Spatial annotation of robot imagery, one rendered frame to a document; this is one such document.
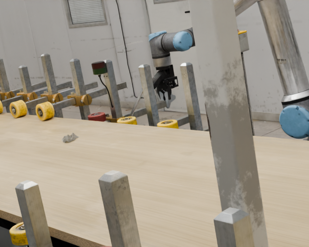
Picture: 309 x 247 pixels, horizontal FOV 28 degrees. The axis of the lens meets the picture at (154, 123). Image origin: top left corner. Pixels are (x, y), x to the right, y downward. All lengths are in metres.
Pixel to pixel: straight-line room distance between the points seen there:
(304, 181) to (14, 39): 8.17
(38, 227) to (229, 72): 0.56
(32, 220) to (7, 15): 8.36
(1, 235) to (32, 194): 0.75
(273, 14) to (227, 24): 1.66
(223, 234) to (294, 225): 0.54
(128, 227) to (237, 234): 0.25
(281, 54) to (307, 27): 2.69
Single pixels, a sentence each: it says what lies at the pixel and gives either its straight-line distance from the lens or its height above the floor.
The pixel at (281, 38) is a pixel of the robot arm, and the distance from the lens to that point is 2.56.
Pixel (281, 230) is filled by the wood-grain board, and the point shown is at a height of 0.90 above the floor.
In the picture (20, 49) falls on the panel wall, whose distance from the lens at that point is 9.42.
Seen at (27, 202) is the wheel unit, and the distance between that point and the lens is 1.25.
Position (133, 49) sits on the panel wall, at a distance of 7.02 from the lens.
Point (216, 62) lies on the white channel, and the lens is 0.90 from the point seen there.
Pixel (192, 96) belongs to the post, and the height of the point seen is 0.99.
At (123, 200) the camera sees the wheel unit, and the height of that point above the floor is 1.12.
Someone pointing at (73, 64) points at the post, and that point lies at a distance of 2.95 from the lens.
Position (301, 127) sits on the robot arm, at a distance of 2.57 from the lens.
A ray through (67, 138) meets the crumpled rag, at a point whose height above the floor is 0.92.
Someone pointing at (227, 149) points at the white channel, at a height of 1.19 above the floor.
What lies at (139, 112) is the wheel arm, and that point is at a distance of 2.92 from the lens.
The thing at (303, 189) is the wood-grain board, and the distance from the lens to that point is 1.54.
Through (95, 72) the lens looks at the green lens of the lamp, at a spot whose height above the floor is 1.10.
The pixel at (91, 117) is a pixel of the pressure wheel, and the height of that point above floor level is 0.90.
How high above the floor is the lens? 1.46
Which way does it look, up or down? 13 degrees down
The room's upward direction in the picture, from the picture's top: 10 degrees counter-clockwise
